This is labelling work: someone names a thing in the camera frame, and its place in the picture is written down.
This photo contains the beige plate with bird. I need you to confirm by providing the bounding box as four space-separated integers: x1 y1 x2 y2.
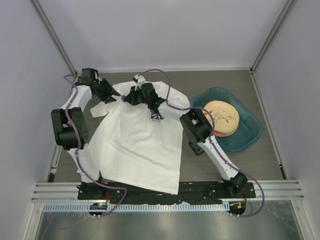
204 100 240 137

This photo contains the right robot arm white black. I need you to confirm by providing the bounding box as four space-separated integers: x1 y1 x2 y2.
121 82 248 198

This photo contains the teal plastic basin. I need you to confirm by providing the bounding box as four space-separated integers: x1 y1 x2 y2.
190 87 263 153

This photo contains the aluminium frame rail front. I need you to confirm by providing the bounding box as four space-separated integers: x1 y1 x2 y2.
31 180 304 202

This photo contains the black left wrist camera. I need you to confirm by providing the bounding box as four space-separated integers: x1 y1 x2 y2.
79 68 99 85

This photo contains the black frame box right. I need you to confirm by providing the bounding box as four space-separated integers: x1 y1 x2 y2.
188 141 205 156

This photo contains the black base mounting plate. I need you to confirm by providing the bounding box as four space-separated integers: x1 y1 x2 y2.
76 181 256 205

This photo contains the white t-shirt flower print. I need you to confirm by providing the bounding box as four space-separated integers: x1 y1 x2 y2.
75 80 191 195

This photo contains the white slotted cable duct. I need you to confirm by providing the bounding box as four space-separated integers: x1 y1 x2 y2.
42 202 230 213

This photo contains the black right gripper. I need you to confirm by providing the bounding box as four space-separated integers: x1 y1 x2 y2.
125 85 150 107

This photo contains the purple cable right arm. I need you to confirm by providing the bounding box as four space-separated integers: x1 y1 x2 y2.
138 69 265 218

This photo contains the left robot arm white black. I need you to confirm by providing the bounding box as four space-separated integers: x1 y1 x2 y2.
51 76 122 200

